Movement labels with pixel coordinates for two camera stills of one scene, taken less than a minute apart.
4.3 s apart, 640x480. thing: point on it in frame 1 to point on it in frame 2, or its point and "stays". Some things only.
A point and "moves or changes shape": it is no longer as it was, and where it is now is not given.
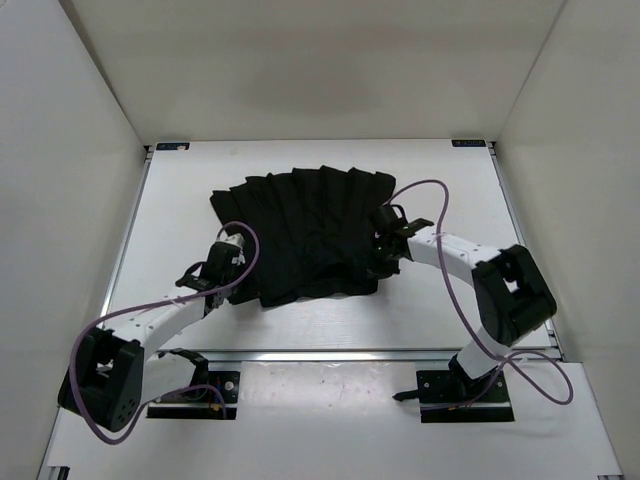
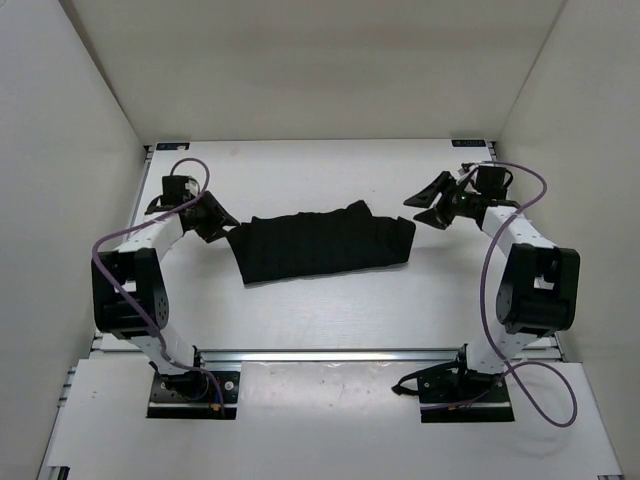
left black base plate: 201,404 stays
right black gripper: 384,269 to 429,195
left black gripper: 241,263 to 220,218
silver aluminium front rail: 302,357 stays
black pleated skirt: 316,230 moves or changes shape
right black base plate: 444,399 stays
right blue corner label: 469,143 stays
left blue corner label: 173,146 stays
